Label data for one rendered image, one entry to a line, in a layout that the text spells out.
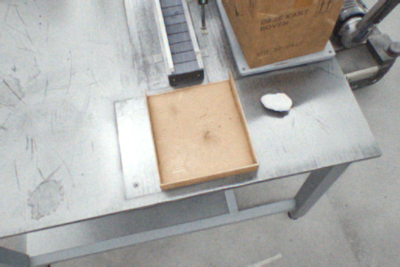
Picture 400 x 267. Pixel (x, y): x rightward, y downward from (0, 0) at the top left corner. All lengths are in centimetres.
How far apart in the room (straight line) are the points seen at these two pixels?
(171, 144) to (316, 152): 39
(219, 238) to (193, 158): 84
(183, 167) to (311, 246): 99
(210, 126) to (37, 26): 71
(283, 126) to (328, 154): 14
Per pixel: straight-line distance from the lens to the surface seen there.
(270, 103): 103
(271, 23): 97
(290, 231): 179
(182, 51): 110
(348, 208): 189
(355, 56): 203
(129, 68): 115
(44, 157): 108
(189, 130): 100
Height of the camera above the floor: 172
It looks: 63 degrees down
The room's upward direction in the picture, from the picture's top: 5 degrees counter-clockwise
